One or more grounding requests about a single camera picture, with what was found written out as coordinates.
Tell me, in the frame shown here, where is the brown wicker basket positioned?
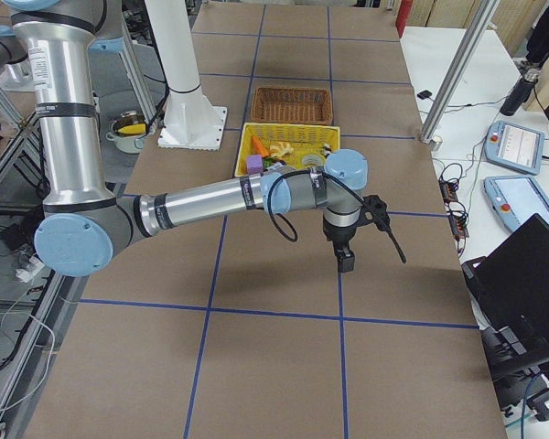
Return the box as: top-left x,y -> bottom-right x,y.
251,86 -> 333,125

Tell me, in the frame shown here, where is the teach pendant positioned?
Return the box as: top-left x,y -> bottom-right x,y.
483,176 -> 549,231
483,121 -> 545,176

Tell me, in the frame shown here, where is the yellow clear tape roll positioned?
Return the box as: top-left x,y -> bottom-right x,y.
301,154 -> 325,168

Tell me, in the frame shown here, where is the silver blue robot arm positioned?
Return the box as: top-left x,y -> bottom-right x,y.
0,25 -> 33,92
9,1 -> 380,277

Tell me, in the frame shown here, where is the white enamel pot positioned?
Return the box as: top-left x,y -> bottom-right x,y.
105,111 -> 147,155

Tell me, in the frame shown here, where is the teach pendant far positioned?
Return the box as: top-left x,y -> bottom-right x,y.
483,121 -> 545,176

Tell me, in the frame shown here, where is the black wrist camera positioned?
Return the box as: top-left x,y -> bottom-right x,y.
358,195 -> 391,232

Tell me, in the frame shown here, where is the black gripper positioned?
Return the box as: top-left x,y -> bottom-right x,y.
324,221 -> 357,273

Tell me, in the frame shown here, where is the black laptop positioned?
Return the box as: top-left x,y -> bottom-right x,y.
460,212 -> 549,335

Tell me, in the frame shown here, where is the toy croissant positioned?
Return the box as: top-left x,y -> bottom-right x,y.
269,141 -> 294,159

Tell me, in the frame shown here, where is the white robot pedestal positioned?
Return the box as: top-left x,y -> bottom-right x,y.
145,0 -> 228,151

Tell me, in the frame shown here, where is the black water bottle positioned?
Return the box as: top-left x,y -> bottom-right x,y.
500,68 -> 541,116

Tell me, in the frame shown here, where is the orange toy carrot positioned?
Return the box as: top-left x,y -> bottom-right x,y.
251,135 -> 270,157

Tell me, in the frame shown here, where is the yellow woven basket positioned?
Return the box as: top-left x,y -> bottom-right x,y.
234,123 -> 340,177

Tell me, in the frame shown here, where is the teach pendant near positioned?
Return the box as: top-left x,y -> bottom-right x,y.
483,176 -> 549,231

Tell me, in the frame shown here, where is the aluminium frame post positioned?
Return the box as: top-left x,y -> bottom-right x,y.
420,0 -> 500,151

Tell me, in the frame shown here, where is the purple foam cube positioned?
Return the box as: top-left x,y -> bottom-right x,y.
245,155 -> 264,175

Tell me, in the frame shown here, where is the small black usb device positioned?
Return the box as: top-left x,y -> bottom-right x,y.
417,90 -> 432,100

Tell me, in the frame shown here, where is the panda figurine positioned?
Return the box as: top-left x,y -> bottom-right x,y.
322,144 -> 333,155

